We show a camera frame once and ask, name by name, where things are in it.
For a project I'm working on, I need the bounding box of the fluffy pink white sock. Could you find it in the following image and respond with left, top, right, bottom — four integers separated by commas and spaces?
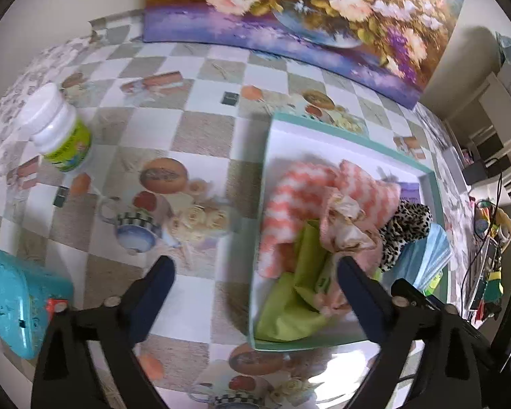
338, 159, 402, 226
258, 161, 341, 278

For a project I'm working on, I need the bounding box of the checkered printed tablecloth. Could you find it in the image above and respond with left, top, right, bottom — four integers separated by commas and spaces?
0, 13, 473, 409

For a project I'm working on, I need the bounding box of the teal plastic container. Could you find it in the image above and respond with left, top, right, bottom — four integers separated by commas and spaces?
0, 247, 74, 361

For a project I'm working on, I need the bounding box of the grey floral tablecloth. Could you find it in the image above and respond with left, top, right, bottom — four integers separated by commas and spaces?
0, 34, 92, 205

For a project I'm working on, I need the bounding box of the colourful clutter pile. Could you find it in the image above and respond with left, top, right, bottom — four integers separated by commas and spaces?
470, 198, 511, 318

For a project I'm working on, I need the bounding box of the white box teal rim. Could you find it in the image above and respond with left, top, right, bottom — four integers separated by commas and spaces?
248, 111, 452, 352

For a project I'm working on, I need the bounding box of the purple printed packet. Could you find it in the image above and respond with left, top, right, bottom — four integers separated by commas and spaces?
398, 182, 423, 205

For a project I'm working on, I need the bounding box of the flower painting canvas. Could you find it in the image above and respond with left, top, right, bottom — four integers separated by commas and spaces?
142, 0, 467, 110

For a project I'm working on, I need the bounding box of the leopard print cloth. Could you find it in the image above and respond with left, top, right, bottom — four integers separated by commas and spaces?
377, 200, 434, 272

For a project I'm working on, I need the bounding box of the white bottle green label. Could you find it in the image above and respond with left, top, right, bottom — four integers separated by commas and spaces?
18, 82, 93, 174

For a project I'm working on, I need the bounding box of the white shelf unit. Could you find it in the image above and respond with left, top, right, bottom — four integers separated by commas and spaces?
447, 72, 511, 205

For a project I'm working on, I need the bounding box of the pink satin cloth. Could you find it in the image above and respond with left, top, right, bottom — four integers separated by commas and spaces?
317, 192, 384, 316

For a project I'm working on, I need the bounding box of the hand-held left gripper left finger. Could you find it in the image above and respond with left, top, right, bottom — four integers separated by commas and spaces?
31, 255, 176, 409

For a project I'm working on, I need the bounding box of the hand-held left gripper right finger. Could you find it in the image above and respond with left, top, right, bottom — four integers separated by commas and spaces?
336, 256, 511, 409

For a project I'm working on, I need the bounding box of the green cloth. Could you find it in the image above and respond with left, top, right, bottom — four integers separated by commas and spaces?
254, 219, 337, 342

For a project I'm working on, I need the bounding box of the blue face mask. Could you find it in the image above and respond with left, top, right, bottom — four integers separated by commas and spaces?
394, 223, 452, 294

